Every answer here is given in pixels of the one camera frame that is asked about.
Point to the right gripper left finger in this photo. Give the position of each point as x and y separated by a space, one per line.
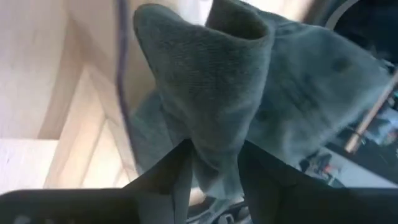
164 174

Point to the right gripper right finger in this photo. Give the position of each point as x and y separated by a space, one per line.
273 186

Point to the dark green baseball cap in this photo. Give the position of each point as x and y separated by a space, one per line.
211 93

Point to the wooden pole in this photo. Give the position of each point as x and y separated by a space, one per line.
370 116

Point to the clear plastic bin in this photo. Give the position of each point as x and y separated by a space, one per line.
122 62

